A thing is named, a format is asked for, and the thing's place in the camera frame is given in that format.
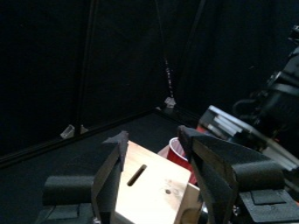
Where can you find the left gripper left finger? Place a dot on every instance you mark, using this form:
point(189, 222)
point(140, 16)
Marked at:
point(111, 178)

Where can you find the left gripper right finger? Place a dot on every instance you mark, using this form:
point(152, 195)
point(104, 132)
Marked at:
point(221, 175)

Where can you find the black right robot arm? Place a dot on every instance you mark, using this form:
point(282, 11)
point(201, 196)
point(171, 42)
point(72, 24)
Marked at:
point(272, 99)

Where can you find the wooden drawer box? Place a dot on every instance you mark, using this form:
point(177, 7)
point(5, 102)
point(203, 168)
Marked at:
point(155, 189)

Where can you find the red plastic cup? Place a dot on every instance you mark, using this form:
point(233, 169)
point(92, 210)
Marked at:
point(177, 154)

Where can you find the metal frame middle bracket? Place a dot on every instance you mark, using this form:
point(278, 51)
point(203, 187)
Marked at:
point(67, 131)

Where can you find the metal frame corner bracket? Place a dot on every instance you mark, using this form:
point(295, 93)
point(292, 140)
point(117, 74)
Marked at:
point(169, 102)

